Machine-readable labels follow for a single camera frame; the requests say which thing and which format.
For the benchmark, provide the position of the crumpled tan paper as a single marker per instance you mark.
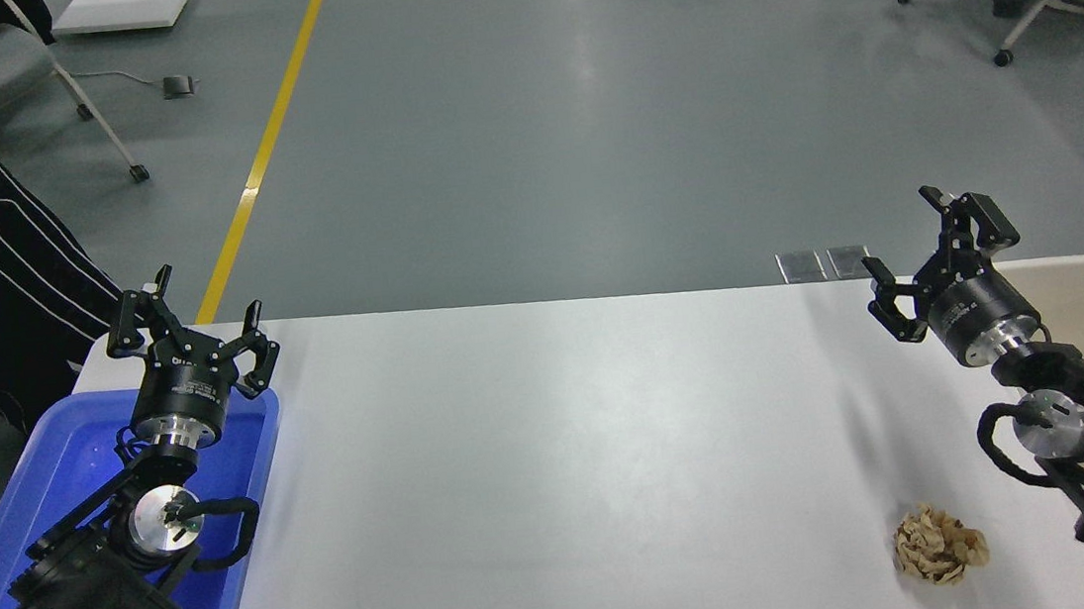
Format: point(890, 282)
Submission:
point(935, 545)

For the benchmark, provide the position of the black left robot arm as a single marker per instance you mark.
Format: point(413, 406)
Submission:
point(83, 597)

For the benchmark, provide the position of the blue plastic tray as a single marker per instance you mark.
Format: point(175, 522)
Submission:
point(41, 472)

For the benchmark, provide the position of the dark foot pedal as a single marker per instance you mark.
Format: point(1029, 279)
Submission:
point(177, 86)

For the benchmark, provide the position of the white flat platform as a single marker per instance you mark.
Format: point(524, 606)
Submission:
point(125, 6)

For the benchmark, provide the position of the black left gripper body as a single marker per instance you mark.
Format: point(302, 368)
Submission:
point(182, 389)

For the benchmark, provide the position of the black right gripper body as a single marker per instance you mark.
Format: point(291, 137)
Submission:
point(980, 312)

